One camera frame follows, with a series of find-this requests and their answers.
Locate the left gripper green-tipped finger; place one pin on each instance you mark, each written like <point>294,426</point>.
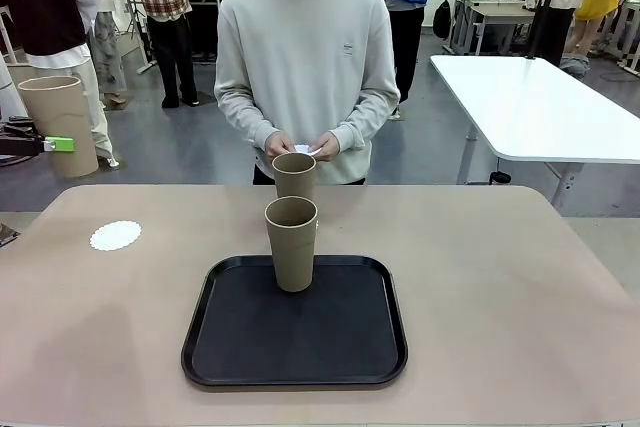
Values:
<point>22,129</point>
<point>60,144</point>

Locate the tall beige cup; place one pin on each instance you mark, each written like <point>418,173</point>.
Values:
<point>292,257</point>
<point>60,107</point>
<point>294,182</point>

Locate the white scalloped paper coaster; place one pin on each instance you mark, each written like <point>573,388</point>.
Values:
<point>116,236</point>

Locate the stack of white paper coasters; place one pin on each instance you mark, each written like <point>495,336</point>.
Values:
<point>305,149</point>

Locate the person's right forearm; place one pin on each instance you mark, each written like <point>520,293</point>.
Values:
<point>240,117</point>

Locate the person's left forearm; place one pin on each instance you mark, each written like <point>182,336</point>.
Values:
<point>367,117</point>

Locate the person's right hand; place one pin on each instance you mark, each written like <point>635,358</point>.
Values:
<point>277,144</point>

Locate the person's left hand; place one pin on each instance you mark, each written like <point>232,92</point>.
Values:
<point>331,144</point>

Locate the white cylindrical air purifier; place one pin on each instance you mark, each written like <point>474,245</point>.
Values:
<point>7,92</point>

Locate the person in grey patterned trousers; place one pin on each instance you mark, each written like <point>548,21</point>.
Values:
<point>107,47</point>

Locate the person in beige sweatshirt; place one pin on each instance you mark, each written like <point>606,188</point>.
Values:
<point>305,47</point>

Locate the black plastic tray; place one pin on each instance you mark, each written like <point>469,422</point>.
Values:
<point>300,342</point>

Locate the black backpack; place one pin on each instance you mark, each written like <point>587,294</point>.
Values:
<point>442,19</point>

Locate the grey background desk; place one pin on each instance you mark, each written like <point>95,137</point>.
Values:
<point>500,12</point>

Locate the white table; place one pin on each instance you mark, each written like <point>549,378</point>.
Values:
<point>540,107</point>

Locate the grey crumpled cloth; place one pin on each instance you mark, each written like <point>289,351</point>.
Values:
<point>575,64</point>

